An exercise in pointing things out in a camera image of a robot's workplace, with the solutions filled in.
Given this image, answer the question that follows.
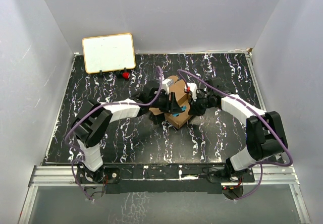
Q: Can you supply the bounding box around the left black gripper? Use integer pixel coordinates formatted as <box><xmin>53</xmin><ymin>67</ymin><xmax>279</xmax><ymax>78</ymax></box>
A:
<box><xmin>148</xmin><ymin>91</ymin><xmax>182</xmax><ymax>114</ymax></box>

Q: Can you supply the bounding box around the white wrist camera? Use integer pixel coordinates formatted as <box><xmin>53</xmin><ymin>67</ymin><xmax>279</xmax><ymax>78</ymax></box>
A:
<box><xmin>161</xmin><ymin>78</ymin><xmax>174</xmax><ymax>95</ymax></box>
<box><xmin>184</xmin><ymin>83</ymin><xmax>197</xmax><ymax>101</ymax></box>

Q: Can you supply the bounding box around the brown cardboard box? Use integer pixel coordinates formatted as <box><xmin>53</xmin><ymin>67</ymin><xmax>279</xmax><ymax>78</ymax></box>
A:
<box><xmin>149</xmin><ymin>75</ymin><xmax>191</xmax><ymax>129</ymax></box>

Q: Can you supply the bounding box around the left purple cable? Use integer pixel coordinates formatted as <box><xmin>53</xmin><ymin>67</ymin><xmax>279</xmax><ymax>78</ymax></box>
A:
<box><xmin>64</xmin><ymin>66</ymin><xmax>164</xmax><ymax>202</ymax></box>

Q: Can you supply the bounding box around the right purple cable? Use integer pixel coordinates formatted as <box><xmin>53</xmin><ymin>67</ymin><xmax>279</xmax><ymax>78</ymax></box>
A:
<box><xmin>177</xmin><ymin>69</ymin><xmax>294</xmax><ymax>201</ymax></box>

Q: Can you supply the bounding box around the red black stamp toy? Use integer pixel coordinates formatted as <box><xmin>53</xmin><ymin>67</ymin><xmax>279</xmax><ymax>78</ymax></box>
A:
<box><xmin>119</xmin><ymin>68</ymin><xmax>131</xmax><ymax>80</ymax></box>

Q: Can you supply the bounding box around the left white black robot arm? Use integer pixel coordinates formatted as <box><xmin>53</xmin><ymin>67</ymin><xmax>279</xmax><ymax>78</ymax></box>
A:
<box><xmin>72</xmin><ymin>87</ymin><xmax>183</xmax><ymax>183</ymax></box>

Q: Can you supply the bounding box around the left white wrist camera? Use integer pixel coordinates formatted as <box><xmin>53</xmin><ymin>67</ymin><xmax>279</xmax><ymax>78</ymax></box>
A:
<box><xmin>161</xmin><ymin>78</ymin><xmax>174</xmax><ymax>95</ymax></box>

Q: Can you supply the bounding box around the white board orange frame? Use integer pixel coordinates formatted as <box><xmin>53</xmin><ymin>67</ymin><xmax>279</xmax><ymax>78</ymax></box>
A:
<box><xmin>82</xmin><ymin>33</ymin><xmax>136</xmax><ymax>74</ymax></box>

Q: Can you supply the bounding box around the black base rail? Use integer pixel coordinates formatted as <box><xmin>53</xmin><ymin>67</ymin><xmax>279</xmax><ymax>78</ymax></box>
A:
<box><xmin>72</xmin><ymin>163</ymin><xmax>255</xmax><ymax>195</ymax></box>

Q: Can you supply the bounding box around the blue toy car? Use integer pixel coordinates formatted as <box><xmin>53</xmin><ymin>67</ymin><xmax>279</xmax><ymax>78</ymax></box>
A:
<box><xmin>173</xmin><ymin>105</ymin><xmax>187</xmax><ymax>117</ymax></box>

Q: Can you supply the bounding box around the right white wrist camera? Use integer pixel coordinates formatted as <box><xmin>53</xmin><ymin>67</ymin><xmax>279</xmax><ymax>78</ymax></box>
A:
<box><xmin>184</xmin><ymin>83</ymin><xmax>197</xmax><ymax>101</ymax></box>

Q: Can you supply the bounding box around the purple cable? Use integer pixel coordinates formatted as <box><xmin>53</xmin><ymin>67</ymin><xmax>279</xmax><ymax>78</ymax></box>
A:
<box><xmin>177</xmin><ymin>69</ymin><xmax>294</xmax><ymax>201</ymax></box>
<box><xmin>64</xmin><ymin>66</ymin><xmax>164</xmax><ymax>202</ymax></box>

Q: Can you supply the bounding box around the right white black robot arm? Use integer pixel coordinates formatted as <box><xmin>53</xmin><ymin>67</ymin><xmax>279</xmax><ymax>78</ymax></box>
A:
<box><xmin>184</xmin><ymin>79</ymin><xmax>288</xmax><ymax>182</ymax></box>

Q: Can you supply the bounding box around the aluminium frame rail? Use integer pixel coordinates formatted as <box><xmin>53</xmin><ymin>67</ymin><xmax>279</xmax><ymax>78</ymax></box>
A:
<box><xmin>19</xmin><ymin>166</ymin><xmax>311</xmax><ymax>223</ymax></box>

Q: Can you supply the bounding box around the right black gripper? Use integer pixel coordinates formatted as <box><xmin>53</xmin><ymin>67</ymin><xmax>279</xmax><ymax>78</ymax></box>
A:
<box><xmin>188</xmin><ymin>92</ymin><xmax>213</xmax><ymax>117</ymax></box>

